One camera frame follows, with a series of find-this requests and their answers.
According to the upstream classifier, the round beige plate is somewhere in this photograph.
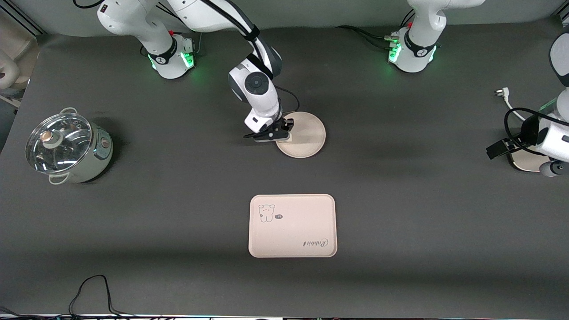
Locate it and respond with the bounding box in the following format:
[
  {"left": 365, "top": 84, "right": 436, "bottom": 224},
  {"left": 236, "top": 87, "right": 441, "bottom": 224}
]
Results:
[{"left": 276, "top": 112, "right": 326, "bottom": 159}]

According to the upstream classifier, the beige tray with rabbit print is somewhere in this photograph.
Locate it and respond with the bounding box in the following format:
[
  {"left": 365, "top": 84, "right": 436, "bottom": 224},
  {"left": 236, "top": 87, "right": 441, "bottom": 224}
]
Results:
[{"left": 248, "top": 194, "right": 338, "bottom": 258}]

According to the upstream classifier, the cream toaster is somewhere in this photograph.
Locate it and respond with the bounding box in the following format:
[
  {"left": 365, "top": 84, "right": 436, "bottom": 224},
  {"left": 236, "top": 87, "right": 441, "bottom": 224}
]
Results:
[{"left": 509, "top": 150, "right": 551, "bottom": 172}]

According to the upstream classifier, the pale green cooking pot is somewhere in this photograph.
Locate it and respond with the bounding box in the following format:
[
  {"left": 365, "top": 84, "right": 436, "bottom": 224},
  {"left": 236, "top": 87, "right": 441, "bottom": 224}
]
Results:
[{"left": 25, "top": 107, "right": 114, "bottom": 185}]

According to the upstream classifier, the glass pot lid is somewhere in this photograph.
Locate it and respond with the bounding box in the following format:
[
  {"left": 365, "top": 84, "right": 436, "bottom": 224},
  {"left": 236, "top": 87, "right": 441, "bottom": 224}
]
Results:
[{"left": 25, "top": 112, "right": 92, "bottom": 174}]

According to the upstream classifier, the beige rounded furniture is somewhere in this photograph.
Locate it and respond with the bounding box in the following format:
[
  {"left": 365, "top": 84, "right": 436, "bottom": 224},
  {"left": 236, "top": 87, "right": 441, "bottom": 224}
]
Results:
[{"left": 0, "top": 11, "right": 40, "bottom": 107}]

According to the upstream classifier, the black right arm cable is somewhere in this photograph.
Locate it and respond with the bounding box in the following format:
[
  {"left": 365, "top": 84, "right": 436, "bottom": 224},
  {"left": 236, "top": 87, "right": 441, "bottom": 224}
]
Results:
[{"left": 73, "top": 0, "right": 301, "bottom": 117}]

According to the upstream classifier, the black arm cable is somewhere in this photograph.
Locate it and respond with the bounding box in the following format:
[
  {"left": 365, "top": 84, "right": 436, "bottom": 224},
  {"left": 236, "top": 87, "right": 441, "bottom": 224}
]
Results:
[
  {"left": 73, "top": 0, "right": 301, "bottom": 117},
  {"left": 505, "top": 108, "right": 561, "bottom": 156}
]

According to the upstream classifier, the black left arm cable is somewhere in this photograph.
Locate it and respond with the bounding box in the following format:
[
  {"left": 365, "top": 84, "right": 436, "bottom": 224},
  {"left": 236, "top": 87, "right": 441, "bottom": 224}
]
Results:
[{"left": 505, "top": 108, "right": 561, "bottom": 156}]

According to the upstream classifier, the white toaster cable with plug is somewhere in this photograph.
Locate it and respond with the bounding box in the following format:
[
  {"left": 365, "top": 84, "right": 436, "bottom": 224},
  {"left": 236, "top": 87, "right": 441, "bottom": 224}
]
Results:
[{"left": 495, "top": 88, "right": 527, "bottom": 123}]

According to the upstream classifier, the black left base cable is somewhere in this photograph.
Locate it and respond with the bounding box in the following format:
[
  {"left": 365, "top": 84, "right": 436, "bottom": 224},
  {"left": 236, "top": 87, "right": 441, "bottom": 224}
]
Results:
[{"left": 336, "top": 25, "right": 396, "bottom": 50}]

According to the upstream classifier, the black base cable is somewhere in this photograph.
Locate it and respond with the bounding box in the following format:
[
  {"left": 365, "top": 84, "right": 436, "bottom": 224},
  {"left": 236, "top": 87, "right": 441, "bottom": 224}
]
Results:
[
  {"left": 336, "top": 25, "right": 396, "bottom": 50},
  {"left": 140, "top": 8, "right": 210, "bottom": 58}
]

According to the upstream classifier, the black right base cable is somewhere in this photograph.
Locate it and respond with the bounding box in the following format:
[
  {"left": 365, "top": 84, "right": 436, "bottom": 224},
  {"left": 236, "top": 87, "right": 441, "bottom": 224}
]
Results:
[{"left": 140, "top": 8, "right": 210, "bottom": 58}]

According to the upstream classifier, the black cable loop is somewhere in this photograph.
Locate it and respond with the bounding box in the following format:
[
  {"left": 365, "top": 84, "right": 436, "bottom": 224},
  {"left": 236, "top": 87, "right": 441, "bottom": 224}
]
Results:
[{"left": 69, "top": 275, "right": 134, "bottom": 318}]

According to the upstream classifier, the black frame rail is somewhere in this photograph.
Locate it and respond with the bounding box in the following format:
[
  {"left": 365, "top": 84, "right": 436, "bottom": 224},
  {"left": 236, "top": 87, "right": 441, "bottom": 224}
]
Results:
[{"left": 0, "top": 0, "right": 45, "bottom": 35}]

